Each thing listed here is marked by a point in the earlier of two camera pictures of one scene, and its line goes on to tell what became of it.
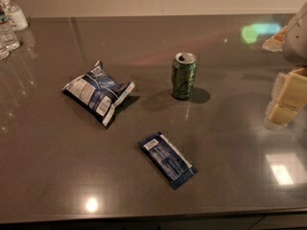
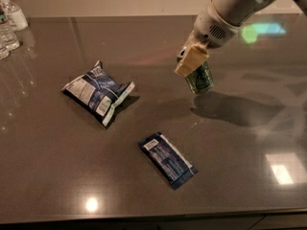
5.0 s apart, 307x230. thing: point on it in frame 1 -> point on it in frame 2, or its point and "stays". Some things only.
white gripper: x=296 y=41 -> x=209 y=32
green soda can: x=182 y=73 -> x=200 y=80
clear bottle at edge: x=5 y=48 stays
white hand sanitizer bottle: x=15 y=14 stays
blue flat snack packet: x=175 y=167 stays
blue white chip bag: x=98 y=92 stays
